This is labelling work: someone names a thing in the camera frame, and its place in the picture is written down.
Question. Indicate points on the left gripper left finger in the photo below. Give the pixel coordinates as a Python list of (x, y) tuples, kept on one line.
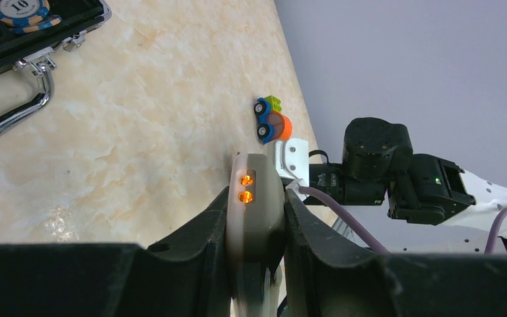
[(183, 274)]

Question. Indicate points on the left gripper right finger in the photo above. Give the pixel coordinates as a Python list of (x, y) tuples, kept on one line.
[(328, 275)]

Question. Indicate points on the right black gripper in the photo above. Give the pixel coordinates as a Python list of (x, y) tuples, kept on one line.
[(331, 178)]

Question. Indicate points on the white remote control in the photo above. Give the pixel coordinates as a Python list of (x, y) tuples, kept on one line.
[(255, 235)]

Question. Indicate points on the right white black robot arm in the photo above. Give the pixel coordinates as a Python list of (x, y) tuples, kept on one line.
[(379, 166)]

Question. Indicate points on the colourful toy block car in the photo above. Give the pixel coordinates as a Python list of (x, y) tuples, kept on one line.
[(271, 123)]

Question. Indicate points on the black poker chip case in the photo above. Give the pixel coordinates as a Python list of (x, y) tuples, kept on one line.
[(34, 50)]

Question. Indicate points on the blue poker chip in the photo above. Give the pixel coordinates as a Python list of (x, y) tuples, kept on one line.
[(27, 16)]

